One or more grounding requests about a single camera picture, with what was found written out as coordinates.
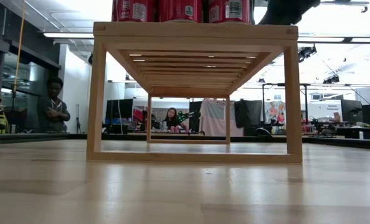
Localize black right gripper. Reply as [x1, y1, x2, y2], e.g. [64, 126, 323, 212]
[258, 0, 322, 26]

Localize red Coca-Cola original can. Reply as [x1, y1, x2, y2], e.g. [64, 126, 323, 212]
[207, 0, 252, 24]

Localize red Coke Zero can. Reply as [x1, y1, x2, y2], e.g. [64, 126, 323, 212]
[158, 0, 204, 23]
[111, 0, 157, 22]

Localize slatted wooden shelf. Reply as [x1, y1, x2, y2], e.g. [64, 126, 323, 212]
[85, 21, 303, 164]

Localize ceiling lamp fixture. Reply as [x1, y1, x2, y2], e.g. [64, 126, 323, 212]
[320, 0, 370, 14]

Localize black boom stand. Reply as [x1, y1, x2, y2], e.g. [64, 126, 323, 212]
[256, 81, 310, 136]

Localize colourful cartoon poster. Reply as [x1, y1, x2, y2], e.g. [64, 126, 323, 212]
[264, 101, 286, 127]

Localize white sign board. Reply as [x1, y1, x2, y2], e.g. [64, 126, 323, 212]
[308, 101, 343, 122]

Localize dark partition panel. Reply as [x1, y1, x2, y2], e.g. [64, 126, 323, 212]
[189, 101, 203, 133]
[234, 99, 263, 128]

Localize white hanging cloth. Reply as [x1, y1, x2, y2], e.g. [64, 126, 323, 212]
[199, 98, 244, 138]

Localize background robot with green lights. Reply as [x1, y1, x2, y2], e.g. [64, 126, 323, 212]
[176, 110, 201, 125]

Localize person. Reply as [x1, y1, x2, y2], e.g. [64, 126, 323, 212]
[163, 107, 186, 133]
[36, 77, 72, 134]

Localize thin black tripod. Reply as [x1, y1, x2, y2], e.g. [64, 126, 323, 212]
[75, 104, 82, 134]

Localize yellow device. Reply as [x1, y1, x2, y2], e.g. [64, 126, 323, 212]
[0, 104, 10, 134]

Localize black aluminium table frame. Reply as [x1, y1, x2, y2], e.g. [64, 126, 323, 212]
[0, 132, 370, 152]

